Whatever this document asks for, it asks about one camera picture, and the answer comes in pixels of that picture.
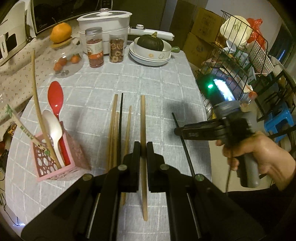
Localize white plastic spoon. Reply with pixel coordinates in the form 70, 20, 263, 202
42, 109, 65, 167

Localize white cabbage in bag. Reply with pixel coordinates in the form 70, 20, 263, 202
220, 16, 252, 47

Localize person's right hand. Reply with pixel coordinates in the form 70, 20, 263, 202
216, 132, 295, 191

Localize pink woven basket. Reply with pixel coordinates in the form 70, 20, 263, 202
246, 41, 274, 76

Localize brown ring snack jar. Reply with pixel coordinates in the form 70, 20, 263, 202
109, 34, 125, 63

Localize light wooden chopstick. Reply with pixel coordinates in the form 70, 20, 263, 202
140, 95, 148, 221

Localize black microwave oven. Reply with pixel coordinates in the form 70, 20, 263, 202
30, 0, 113, 34

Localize blue plastic stool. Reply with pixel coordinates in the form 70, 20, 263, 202
264, 104, 294, 134

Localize black wire dish rack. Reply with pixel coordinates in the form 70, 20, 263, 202
196, 11, 295, 120

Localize floral cloth on cabinet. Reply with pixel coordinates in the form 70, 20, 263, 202
1, 28, 54, 112

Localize stack of white plates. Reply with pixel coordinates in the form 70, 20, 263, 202
129, 43, 170, 67

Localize paper-wrapped chopsticks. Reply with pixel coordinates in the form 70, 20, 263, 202
4, 104, 52, 157

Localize orange plastic bag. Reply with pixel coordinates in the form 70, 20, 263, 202
247, 18, 266, 50

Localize dark green pumpkin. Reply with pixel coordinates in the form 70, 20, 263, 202
137, 32, 164, 51

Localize orange tangerine on jar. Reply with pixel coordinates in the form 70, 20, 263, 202
50, 23, 72, 44

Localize red snack jar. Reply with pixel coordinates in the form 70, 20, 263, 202
85, 27, 104, 68

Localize white air fryer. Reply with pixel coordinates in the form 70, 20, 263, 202
0, 0, 31, 65

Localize red plastic spoon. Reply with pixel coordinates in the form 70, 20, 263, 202
47, 81, 71, 166

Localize pink perforated utensil holder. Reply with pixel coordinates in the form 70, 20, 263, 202
31, 121, 91, 182

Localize glass jar with cork lid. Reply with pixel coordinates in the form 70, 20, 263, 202
50, 37, 83, 78

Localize white electric cooking pot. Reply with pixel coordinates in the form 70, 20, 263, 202
77, 9, 175, 54

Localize dark grey refrigerator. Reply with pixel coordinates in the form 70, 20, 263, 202
112, 0, 208, 49

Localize white bowl green handle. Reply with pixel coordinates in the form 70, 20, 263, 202
129, 37, 180, 61

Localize grey checked tablecloth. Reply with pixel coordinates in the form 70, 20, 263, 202
5, 52, 211, 228

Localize black chopstick gold tip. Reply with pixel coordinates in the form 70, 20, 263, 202
171, 113, 195, 177

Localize cardboard box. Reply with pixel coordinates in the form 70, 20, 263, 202
191, 8, 225, 43

